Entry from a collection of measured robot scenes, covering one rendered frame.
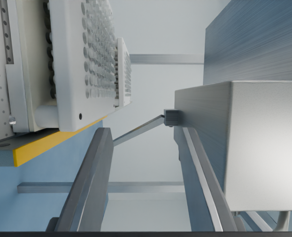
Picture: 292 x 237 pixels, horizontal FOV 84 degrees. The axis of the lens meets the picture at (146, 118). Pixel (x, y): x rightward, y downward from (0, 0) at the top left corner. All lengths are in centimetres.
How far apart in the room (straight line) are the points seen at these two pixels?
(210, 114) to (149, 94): 346
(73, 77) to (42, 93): 5
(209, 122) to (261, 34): 35
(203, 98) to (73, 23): 16
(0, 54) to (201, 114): 22
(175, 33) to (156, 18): 49
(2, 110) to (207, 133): 21
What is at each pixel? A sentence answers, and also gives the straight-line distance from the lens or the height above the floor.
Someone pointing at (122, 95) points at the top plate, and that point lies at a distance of 61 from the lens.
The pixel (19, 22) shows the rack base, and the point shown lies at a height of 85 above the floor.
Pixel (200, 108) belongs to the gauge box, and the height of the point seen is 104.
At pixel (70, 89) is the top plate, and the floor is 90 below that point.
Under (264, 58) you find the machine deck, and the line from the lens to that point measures 46.
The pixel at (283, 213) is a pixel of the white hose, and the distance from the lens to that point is 23.
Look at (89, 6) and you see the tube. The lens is 25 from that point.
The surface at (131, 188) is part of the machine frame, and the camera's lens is 136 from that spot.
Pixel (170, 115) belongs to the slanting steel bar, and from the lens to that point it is 30.
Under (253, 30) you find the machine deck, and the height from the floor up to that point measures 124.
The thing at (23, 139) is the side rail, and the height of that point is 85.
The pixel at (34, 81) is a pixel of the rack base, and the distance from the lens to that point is 22.
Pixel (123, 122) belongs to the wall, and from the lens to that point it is 378.
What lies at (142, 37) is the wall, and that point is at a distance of 364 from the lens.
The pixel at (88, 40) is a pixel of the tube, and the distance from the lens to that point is 24.
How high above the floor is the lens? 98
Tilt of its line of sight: level
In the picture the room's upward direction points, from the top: 90 degrees clockwise
